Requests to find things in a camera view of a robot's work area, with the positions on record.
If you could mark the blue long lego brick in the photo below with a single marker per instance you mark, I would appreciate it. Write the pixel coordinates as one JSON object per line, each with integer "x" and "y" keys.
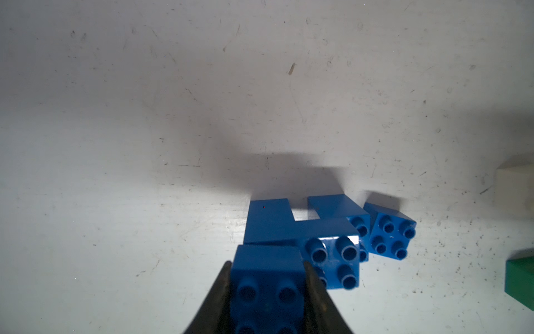
{"x": 331, "y": 245}

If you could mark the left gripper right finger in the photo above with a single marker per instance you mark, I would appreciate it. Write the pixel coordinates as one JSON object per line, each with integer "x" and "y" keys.
{"x": 321, "y": 316}

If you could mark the green long lego brick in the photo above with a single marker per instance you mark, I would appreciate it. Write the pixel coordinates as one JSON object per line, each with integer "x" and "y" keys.
{"x": 519, "y": 280}

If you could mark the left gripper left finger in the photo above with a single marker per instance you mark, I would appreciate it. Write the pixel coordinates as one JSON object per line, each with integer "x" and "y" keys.
{"x": 213, "y": 315}

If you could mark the white small lego brick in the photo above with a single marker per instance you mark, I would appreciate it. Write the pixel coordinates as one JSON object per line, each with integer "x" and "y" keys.
{"x": 514, "y": 190}

